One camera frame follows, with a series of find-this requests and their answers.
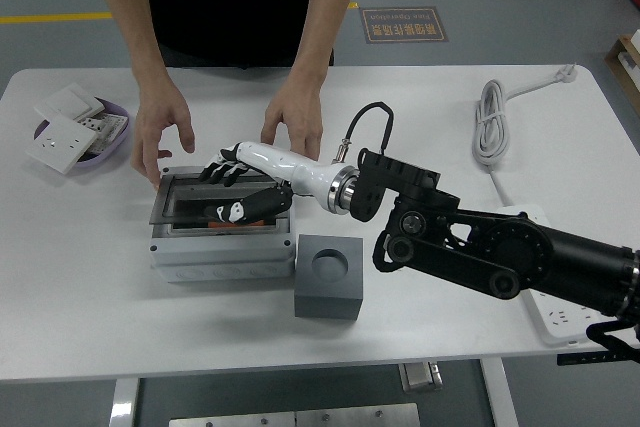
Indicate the person's right hand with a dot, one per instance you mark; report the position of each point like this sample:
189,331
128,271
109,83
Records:
155,117

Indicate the person's left hand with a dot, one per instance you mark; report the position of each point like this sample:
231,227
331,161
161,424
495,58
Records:
300,112

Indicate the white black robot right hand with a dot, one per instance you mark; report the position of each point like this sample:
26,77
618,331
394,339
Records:
280,162

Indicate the orange cylinder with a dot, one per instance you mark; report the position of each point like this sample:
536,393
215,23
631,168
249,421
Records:
215,223

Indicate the smoky transparent box lid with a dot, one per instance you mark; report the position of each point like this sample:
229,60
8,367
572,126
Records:
187,204

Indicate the person's left forearm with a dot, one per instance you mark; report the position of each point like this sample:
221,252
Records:
325,22

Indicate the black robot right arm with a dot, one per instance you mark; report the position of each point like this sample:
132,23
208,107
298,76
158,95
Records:
500,242

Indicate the person's right forearm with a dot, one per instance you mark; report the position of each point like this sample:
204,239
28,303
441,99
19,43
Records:
125,22

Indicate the grey electrical box base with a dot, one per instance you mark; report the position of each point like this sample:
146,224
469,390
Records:
220,257

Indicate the grey cube with round hole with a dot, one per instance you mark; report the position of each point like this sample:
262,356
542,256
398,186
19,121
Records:
325,304

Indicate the grey box under table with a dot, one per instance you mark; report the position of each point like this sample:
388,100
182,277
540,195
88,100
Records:
420,376

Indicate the wooden box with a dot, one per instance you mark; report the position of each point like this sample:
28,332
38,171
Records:
620,72

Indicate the white block in wooden box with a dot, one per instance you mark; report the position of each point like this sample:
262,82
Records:
632,49

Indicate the purple bowl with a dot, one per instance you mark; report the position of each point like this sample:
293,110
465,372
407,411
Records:
117,142

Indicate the white multi-hole socket plate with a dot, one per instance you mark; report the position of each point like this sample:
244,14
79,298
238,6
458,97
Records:
109,129

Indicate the white five-hole socket plate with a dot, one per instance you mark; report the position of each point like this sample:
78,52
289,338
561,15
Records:
60,144

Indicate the person's torso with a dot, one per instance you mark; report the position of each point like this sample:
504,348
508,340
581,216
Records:
225,7

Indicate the brown floor sign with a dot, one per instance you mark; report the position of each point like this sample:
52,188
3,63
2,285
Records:
404,25

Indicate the white table leg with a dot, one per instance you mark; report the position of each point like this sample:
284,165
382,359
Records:
124,404
500,397

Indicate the white power strip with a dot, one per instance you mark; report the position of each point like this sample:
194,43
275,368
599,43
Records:
555,328

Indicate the black table control panel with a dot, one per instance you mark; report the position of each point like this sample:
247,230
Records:
580,358

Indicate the white switch plate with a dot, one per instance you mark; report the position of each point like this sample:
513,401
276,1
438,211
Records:
67,102

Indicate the grey metal base plate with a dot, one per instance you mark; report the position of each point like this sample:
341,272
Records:
295,417

